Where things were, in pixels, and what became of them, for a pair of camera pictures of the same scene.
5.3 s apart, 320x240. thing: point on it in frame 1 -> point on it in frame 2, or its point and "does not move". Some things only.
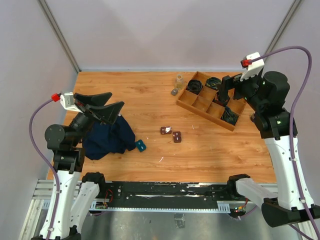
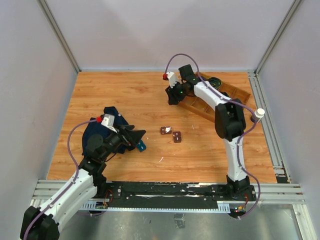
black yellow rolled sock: x=212 y=82 does not move
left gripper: x=108 y=113 -> x=133 y=136
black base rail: x=168 y=194 does not move
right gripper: x=229 y=82 -> x=173 y=98
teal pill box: x=140 y=144 does not move
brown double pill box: x=177 y=137 does not move
